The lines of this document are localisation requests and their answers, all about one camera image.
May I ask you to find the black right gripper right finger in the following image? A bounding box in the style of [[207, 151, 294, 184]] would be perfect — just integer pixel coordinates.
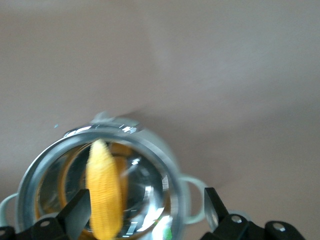
[[199, 186, 320, 240]]

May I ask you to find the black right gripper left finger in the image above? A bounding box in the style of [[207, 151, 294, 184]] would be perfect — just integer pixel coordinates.
[[0, 188, 91, 240]]

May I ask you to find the yellow corn cob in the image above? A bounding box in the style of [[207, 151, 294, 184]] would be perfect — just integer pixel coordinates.
[[84, 138, 126, 240]]

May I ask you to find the grey electric cooking pot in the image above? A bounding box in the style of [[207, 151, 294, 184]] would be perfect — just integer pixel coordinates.
[[0, 111, 209, 240]]

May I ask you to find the brown table cover mat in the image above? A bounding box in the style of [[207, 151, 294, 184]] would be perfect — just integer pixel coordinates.
[[0, 0, 320, 240]]

